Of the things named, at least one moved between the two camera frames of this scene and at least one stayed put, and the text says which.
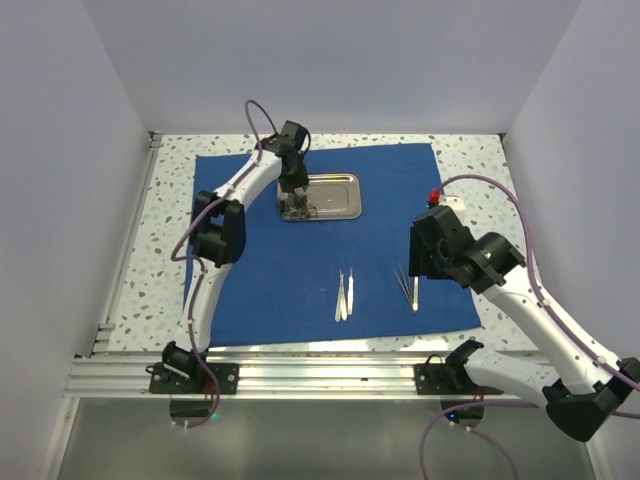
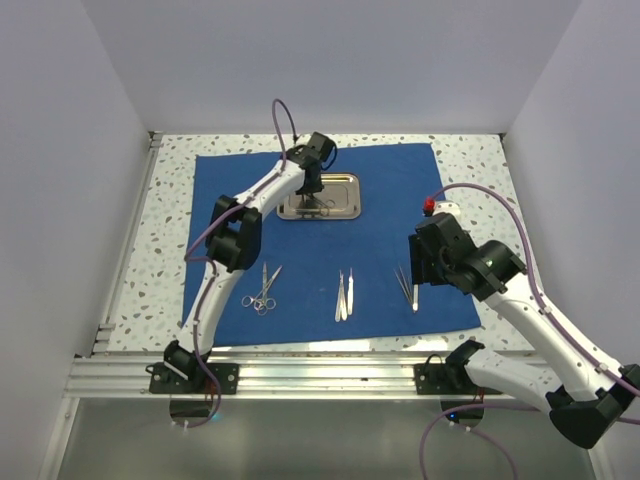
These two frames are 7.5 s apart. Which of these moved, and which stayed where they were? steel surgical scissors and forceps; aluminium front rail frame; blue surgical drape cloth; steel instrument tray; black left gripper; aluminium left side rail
Moved: black left gripper; steel surgical scissors and forceps
Stayed: aluminium left side rail; blue surgical drape cloth; aluminium front rail frame; steel instrument tray
